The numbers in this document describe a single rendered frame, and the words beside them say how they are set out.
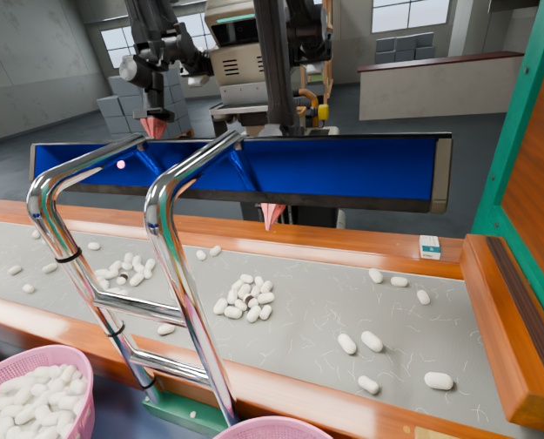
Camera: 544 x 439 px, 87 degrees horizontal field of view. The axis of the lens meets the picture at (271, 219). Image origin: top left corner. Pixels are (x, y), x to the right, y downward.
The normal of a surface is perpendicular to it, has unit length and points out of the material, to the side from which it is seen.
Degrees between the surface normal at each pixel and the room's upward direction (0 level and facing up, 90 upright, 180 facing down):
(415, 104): 90
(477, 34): 90
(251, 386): 0
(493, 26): 90
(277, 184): 58
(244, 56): 98
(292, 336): 0
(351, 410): 0
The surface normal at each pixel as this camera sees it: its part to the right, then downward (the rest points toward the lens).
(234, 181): -0.33, 0.00
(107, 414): -0.12, -0.84
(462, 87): -0.26, 0.53
